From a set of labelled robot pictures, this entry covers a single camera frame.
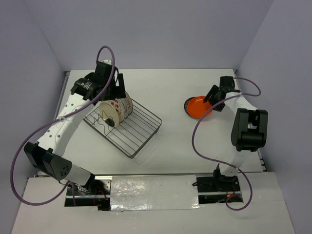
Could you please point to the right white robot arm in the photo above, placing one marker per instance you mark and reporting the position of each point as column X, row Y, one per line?
column 249, row 131

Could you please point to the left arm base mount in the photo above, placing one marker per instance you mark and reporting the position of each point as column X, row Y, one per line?
column 97, row 195

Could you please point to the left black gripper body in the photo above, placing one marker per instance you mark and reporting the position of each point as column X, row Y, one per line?
column 113, row 92

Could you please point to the orange plastic plate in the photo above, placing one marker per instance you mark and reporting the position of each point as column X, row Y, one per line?
column 197, row 107

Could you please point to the cream peach plate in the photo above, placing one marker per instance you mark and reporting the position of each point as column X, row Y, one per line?
column 108, row 114

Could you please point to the white plate red lettering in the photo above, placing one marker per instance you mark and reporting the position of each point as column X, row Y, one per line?
column 120, row 109

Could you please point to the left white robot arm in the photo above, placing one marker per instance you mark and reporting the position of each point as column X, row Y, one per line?
column 46, row 154

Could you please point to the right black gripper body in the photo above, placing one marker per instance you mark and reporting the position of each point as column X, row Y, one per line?
column 213, row 92

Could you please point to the grey wire dish rack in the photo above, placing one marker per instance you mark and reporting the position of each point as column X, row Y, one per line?
column 132, row 134

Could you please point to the silver foil sheet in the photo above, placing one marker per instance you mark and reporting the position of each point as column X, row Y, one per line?
column 144, row 193

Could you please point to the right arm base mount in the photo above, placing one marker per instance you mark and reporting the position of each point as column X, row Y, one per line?
column 217, row 188

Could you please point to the blue patterned small plate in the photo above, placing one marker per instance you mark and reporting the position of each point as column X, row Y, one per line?
column 186, row 107

